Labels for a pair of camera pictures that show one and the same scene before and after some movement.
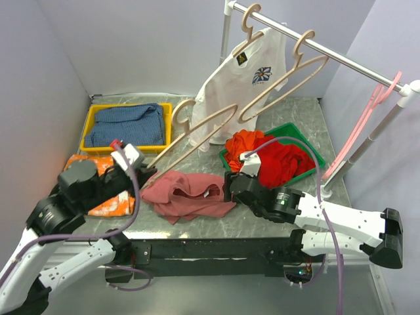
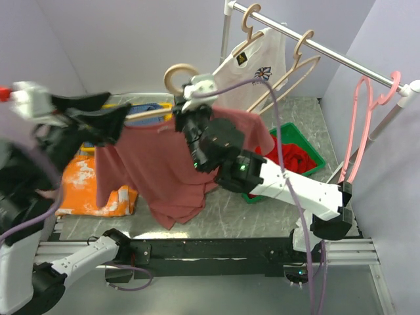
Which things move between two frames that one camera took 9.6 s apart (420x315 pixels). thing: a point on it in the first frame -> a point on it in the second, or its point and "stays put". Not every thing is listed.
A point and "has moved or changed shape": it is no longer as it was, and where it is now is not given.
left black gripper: [143, 173] -> [105, 122]
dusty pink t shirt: [178, 195] has moved or changed shape
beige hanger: [187, 134] -> [168, 83]
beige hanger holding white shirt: [250, 37] stays put
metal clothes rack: [408, 92] stays put
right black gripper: [228, 177] -> [179, 116]
